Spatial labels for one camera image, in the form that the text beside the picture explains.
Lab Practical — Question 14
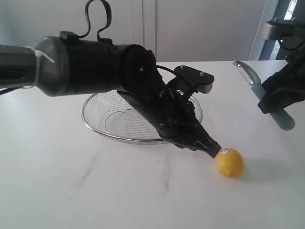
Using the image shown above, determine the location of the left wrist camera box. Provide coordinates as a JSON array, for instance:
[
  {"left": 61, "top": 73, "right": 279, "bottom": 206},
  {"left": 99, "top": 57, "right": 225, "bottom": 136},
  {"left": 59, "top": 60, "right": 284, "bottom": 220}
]
[{"left": 167, "top": 65, "right": 214, "bottom": 98}]

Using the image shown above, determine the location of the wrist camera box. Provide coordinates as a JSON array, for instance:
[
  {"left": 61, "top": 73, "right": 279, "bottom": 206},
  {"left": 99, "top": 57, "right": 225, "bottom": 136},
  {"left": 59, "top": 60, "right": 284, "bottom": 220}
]
[
  {"left": 262, "top": 19, "right": 305, "bottom": 41},
  {"left": 167, "top": 65, "right": 214, "bottom": 98}
]

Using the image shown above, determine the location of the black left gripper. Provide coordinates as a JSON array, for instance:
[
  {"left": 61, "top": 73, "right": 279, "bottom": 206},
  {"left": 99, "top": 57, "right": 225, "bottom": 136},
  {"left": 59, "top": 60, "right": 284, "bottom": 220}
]
[{"left": 117, "top": 71, "right": 221, "bottom": 158}]

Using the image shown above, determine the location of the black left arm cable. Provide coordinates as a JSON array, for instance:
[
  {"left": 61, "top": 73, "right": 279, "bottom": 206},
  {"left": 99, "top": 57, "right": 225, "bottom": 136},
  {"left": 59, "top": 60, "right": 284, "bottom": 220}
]
[{"left": 78, "top": 0, "right": 112, "bottom": 43}]

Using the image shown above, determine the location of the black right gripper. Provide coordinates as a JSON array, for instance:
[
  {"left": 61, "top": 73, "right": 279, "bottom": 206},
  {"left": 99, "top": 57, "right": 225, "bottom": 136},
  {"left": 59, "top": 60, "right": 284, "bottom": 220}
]
[{"left": 258, "top": 42, "right": 305, "bottom": 114}]

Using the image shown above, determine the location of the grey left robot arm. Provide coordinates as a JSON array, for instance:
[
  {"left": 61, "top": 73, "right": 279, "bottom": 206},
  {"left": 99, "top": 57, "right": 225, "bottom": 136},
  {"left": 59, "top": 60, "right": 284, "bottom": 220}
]
[{"left": 0, "top": 36, "right": 221, "bottom": 157}]

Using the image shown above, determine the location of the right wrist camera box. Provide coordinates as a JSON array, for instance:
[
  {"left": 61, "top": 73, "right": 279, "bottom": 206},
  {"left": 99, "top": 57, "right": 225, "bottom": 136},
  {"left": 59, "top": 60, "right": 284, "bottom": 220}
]
[{"left": 262, "top": 19, "right": 305, "bottom": 41}]

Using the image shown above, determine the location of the green handled peeler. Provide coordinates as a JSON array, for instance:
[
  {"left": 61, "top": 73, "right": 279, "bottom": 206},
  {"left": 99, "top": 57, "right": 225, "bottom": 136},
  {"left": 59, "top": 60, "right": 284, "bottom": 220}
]
[{"left": 233, "top": 60, "right": 295, "bottom": 131}]

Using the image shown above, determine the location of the yellow lemon with sticker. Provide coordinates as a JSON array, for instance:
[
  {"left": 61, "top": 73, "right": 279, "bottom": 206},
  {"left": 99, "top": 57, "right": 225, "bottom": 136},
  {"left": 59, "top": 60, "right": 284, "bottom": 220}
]
[{"left": 216, "top": 148, "right": 244, "bottom": 178}]

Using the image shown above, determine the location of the oval metal wire basket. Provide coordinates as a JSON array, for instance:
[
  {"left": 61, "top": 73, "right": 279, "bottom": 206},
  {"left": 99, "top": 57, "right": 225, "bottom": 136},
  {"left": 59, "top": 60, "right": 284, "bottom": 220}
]
[{"left": 81, "top": 92, "right": 203, "bottom": 145}]

